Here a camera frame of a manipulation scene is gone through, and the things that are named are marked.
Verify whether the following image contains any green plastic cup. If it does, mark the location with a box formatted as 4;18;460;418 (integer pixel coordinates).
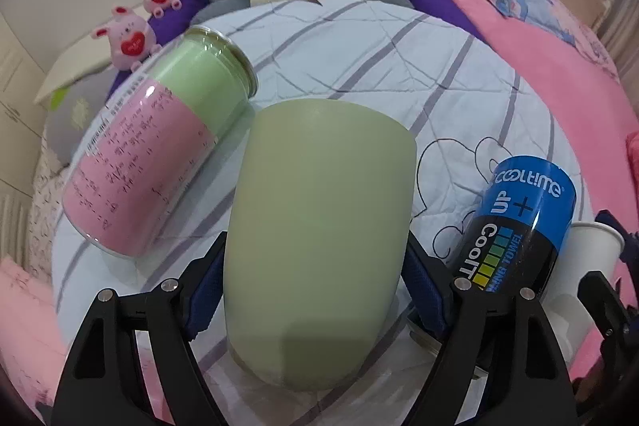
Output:
223;99;416;390

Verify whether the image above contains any white paper cup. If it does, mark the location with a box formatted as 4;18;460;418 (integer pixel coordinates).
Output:
540;220;625;357

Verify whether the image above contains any blue black Cooltime can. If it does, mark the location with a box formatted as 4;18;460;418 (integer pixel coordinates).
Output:
452;156;576;295

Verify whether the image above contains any heart pattern sheet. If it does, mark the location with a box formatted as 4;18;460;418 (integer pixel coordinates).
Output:
27;136;69;285

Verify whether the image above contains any pink green tin can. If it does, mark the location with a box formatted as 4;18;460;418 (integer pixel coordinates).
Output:
62;26;258;257

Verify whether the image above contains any cream wardrobe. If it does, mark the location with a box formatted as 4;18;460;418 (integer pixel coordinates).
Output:
0;20;47;223

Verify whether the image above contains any grey flower pillow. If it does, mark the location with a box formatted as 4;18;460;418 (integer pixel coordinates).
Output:
44;67;118;174

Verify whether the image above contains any pink blanket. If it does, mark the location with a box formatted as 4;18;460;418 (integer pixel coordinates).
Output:
416;0;633;387

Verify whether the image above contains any white bedside table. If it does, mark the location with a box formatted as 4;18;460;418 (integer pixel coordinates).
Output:
34;35;111;104

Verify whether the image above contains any pink pig plush front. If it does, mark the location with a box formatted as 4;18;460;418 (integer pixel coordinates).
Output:
91;5;161;71

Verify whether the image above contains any purple cushion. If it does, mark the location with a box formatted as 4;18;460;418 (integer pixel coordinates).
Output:
106;0;489;101

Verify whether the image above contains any blue floral pillow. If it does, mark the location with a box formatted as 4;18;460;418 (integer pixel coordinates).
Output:
487;0;619;80

